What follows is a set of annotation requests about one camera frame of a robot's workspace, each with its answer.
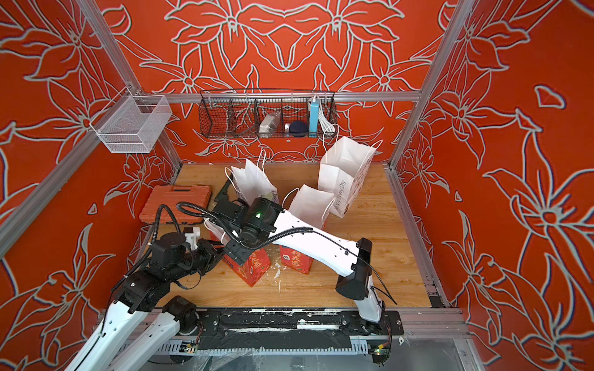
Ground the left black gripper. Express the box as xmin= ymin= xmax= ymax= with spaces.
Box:
xmin=169 ymin=238 xmax=229 ymax=283

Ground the red RICH paper bag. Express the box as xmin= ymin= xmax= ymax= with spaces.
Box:
xmin=203 ymin=217 xmax=272 ymax=288

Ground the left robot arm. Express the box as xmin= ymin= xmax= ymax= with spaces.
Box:
xmin=67 ymin=228 xmax=224 ymax=370

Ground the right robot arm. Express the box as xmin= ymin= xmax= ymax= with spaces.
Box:
xmin=176 ymin=197 xmax=385 ymax=323

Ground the floral patterned paper bag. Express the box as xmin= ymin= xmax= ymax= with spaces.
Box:
xmin=224 ymin=150 xmax=279 ymax=205

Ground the white paper bag back right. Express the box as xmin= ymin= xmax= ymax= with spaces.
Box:
xmin=318 ymin=137 xmax=383 ymax=218

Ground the orange plastic tool case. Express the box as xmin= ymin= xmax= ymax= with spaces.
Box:
xmin=139 ymin=185 xmax=212 ymax=224

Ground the dark green scraper tool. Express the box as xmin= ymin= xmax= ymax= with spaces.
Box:
xmin=213 ymin=179 xmax=232 ymax=203

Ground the silver pouch in basket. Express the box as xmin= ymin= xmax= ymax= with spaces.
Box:
xmin=258 ymin=111 xmax=281 ymax=138

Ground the dark blue round object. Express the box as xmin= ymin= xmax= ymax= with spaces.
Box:
xmin=289 ymin=121 xmax=309 ymax=138

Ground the light blue box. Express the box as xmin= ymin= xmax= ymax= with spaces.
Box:
xmin=308 ymin=95 xmax=320 ymax=138

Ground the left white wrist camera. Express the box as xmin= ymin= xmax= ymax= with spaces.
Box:
xmin=183 ymin=227 xmax=201 ymax=250

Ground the black wire wall basket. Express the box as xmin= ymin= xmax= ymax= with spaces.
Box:
xmin=198 ymin=89 xmax=339 ymax=139

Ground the white wire mesh basket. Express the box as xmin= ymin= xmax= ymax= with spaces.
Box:
xmin=90 ymin=87 xmax=173 ymax=154

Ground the white cable bundle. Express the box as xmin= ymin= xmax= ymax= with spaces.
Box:
xmin=319 ymin=108 xmax=340 ymax=139

